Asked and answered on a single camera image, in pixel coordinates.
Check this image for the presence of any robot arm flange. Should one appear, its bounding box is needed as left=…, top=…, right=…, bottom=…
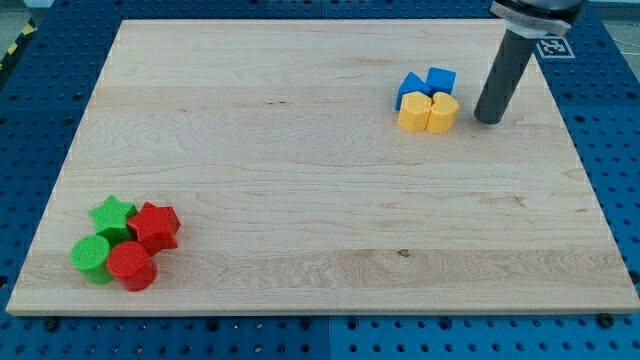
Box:
left=489, top=0, right=587, bottom=39

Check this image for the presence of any yellow heart block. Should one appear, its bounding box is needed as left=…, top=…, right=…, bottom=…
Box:
left=426, top=92, right=460, bottom=134

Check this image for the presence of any blue cube block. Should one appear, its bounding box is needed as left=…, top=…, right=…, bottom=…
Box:
left=426, top=67, right=457, bottom=95

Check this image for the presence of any wooden board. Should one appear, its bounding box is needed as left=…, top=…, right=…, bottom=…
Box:
left=7, top=20, right=639, bottom=316

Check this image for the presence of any yellow hexagon block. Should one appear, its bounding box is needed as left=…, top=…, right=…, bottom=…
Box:
left=397, top=91, right=432, bottom=133

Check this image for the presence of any blue triangular block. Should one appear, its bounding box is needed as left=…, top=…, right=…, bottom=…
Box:
left=395, top=72, right=432, bottom=111

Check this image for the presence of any red star block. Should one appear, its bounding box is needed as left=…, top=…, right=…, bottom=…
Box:
left=126, top=202, right=181, bottom=256

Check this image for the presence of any red cylinder block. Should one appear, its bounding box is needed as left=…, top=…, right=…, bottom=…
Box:
left=107, top=241, right=157, bottom=292

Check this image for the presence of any green star block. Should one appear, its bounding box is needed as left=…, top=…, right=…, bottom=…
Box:
left=88, top=195, right=138, bottom=248

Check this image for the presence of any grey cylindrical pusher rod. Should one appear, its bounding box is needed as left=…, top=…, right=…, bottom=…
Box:
left=474, top=30, right=537, bottom=125

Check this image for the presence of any green cylinder block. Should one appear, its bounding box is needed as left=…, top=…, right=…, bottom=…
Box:
left=70, top=235, right=113, bottom=285

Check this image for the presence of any fiducial marker tag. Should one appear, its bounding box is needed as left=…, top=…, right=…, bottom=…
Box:
left=536, top=36, right=575, bottom=59

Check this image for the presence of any black bolt front left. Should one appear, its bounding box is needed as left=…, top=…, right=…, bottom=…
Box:
left=42, top=317, right=59, bottom=332

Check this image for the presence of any black bolt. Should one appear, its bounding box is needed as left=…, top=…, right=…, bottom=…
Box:
left=42, top=317, right=59, bottom=332
left=597, top=313, right=615, bottom=329

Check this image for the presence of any black bolt front right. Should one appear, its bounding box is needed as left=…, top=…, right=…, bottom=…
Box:
left=597, top=313, right=615, bottom=329

